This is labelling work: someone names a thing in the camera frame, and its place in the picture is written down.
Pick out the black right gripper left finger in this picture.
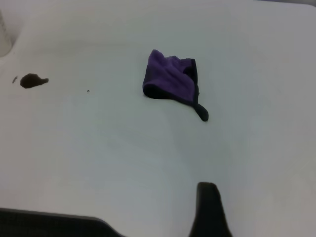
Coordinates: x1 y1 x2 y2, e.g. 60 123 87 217
0 207 122 237

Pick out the white paper coffee cup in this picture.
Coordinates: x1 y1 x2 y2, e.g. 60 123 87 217
0 8 13 58

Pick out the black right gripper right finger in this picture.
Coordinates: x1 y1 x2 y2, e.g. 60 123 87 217
189 182 233 237

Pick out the purple microfibre cloth black trim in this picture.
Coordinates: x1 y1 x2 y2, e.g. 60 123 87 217
142 49 209 122

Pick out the brown coffee spill puddle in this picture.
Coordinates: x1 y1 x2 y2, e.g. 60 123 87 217
19 73 49 89

